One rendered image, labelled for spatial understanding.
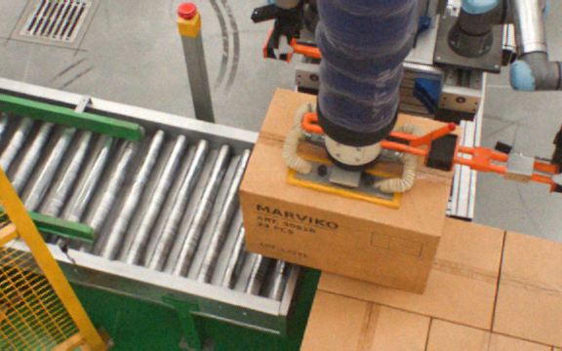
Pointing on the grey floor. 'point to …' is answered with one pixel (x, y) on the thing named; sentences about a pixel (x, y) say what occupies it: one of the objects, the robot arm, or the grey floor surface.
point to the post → (196, 66)
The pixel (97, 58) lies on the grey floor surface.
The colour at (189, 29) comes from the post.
